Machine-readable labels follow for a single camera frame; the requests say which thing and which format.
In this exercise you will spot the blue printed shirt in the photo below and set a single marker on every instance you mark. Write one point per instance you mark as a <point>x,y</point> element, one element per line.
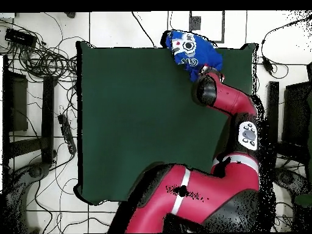
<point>202,53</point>

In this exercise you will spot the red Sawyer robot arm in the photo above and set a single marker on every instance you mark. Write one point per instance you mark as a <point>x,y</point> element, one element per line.
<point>214,190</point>

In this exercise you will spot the small dark grey box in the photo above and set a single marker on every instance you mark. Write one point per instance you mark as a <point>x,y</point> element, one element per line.
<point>195,23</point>

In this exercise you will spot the black power adapter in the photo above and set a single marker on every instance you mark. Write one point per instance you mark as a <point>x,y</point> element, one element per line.
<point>267,65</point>

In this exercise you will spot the black upright stand bar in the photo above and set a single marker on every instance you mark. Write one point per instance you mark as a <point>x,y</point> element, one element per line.
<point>48,117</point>
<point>273,107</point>

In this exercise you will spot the dark green table cloth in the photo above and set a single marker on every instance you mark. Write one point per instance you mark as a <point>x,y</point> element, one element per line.
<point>134,121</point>

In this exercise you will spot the large black box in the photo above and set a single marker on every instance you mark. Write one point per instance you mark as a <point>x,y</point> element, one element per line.
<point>296,114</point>

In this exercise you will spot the grey stand foot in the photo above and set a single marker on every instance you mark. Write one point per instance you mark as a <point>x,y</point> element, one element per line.
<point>36,171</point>
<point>290,179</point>

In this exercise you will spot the black power strip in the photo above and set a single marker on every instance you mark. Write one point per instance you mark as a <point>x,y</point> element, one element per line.
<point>67,132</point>

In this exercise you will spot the black electronics box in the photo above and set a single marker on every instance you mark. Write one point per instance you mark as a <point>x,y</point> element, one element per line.
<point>20,37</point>

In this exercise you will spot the grey rectangular frame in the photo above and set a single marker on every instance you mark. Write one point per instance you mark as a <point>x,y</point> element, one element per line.
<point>223,26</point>

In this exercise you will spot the black metal frame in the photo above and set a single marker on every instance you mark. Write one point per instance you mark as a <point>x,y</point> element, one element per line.
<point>18,102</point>

